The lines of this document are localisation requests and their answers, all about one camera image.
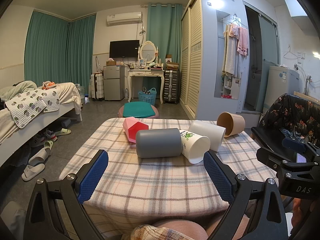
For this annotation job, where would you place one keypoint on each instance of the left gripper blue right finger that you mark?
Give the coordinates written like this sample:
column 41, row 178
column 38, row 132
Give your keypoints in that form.
column 268, row 220

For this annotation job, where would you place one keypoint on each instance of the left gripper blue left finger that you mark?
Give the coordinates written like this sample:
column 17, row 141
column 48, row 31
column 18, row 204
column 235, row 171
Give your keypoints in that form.
column 43, row 219

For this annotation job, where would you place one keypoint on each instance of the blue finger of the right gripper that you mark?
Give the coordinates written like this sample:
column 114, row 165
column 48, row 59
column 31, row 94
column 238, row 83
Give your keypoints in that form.
column 293, row 145

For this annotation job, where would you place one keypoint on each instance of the white plastic cup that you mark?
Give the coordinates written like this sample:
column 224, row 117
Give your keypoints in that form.
column 213, row 132

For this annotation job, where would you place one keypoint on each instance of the white paper cup green print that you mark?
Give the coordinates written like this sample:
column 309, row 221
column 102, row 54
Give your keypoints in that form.
column 194, row 146

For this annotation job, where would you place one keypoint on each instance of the tan brown cup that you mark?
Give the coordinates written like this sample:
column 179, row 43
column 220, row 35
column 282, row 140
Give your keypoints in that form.
column 233, row 123

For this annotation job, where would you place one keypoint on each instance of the grey plastic cup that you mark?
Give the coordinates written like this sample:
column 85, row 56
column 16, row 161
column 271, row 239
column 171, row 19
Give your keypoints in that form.
column 158, row 143

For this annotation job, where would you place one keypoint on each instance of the pink hexagonal cup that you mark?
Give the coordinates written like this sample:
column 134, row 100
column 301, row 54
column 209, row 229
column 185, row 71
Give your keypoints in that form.
column 131, row 126

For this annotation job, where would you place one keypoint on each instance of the person right hand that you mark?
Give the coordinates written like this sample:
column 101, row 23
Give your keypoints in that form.
column 299, row 210

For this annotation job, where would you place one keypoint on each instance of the black floral chair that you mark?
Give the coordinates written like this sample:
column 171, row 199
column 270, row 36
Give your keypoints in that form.
column 290, row 116

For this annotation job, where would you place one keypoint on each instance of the white slipper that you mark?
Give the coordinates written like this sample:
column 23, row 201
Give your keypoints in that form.
column 32, row 171

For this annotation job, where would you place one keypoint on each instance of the white washing machine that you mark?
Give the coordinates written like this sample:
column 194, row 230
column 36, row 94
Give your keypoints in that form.
column 280, row 81

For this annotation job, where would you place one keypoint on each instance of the bed with cream sheets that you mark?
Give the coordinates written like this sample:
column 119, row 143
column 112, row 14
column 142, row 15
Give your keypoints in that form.
column 12, row 137

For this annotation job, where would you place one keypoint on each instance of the plaid tablecloth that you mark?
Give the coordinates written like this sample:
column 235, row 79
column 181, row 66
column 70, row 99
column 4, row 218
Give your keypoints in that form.
column 135, row 191

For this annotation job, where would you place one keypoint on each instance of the green slipper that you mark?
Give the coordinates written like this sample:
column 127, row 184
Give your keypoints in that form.
column 63, row 131

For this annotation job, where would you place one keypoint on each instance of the black silver suitcase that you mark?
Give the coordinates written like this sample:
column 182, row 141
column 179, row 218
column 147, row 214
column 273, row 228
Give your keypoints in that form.
column 171, row 86

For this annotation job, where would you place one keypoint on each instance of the white hanging towel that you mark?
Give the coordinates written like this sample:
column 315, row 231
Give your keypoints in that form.
column 231, row 65

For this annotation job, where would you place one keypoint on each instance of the blue laundry basket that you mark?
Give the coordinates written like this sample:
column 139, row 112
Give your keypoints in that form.
column 148, row 95

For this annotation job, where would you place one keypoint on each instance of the green seat cushion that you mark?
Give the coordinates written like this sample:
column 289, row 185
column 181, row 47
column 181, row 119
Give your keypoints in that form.
column 138, row 109

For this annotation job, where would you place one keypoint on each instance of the floral quilted blanket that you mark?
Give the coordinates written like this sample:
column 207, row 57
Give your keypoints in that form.
column 26, row 106

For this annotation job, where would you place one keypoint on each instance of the pink hanging towel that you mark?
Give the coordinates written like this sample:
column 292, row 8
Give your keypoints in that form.
column 242, row 36

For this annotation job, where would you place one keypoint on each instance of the white louvred wardrobe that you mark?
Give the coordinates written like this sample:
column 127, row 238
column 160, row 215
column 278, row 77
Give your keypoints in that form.
column 206, row 90

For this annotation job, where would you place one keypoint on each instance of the white dressing table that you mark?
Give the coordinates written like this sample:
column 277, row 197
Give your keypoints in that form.
column 145, row 73

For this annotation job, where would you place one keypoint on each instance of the water jug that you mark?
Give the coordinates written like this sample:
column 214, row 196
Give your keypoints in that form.
column 81, row 91

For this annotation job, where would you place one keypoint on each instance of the oval vanity mirror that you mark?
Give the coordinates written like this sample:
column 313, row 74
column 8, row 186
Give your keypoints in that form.
column 148, row 52

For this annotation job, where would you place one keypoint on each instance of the white striped suitcase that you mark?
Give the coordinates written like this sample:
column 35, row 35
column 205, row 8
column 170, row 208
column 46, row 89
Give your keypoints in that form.
column 97, row 86

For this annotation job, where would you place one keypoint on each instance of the silver mini fridge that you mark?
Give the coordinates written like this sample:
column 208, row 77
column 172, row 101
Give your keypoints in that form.
column 114, row 83

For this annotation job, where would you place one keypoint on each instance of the black television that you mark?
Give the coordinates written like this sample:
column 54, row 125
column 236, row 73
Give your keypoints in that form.
column 124, row 48

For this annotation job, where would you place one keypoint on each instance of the green middle curtain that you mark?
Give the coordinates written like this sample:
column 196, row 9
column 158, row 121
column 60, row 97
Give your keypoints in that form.
column 164, row 29

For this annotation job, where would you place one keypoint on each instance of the green corner curtain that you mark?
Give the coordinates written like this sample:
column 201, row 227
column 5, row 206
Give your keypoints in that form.
column 58, row 50

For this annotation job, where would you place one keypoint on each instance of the white air conditioner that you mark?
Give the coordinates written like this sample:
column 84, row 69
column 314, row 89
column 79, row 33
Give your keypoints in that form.
column 125, row 18

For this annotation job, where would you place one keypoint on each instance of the wire hanger on wall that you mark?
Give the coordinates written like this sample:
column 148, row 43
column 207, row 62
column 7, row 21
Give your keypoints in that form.
column 289, row 55

